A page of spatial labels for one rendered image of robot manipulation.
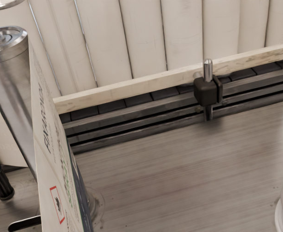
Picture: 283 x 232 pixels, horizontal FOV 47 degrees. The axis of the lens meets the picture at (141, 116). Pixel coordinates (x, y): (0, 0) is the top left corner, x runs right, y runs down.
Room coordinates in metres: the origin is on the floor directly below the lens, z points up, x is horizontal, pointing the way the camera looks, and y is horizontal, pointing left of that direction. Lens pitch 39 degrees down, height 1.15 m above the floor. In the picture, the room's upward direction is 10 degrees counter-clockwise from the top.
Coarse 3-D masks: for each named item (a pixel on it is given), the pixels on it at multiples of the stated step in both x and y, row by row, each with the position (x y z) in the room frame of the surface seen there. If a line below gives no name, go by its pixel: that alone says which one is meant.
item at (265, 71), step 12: (240, 72) 0.39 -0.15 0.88; (252, 72) 0.39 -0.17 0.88; (264, 72) 0.39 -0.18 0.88; (144, 96) 0.38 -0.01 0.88; (156, 96) 0.37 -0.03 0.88; (168, 96) 0.37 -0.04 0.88; (84, 108) 0.37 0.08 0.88; (96, 108) 0.37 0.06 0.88; (108, 108) 0.36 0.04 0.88; (120, 108) 0.36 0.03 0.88; (72, 120) 0.35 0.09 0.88
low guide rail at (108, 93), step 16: (272, 48) 0.39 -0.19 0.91; (224, 64) 0.37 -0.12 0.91; (240, 64) 0.38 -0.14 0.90; (256, 64) 0.38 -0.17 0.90; (128, 80) 0.37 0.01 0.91; (144, 80) 0.36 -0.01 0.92; (160, 80) 0.36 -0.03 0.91; (176, 80) 0.37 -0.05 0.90; (192, 80) 0.37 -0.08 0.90; (64, 96) 0.36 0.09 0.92; (80, 96) 0.35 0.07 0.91; (96, 96) 0.35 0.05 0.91; (112, 96) 0.36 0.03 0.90; (128, 96) 0.36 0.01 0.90; (64, 112) 0.35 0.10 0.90
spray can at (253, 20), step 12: (252, 0) 0.41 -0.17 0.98; (264, 0) 0.41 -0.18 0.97; (240, 12) 0.42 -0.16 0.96; (252, 12) 0.41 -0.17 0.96; (264, 12) 0.41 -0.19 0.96; (240, 24) 0.42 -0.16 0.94; (252, 24) 0.41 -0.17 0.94; (264, 24) 0.41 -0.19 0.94; (240, 36) 0.41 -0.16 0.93; (252, 36) 0.41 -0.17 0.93; (264, 36) 0.42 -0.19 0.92; (240, 48) 0.41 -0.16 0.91; (252, 48) 0.41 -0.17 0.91
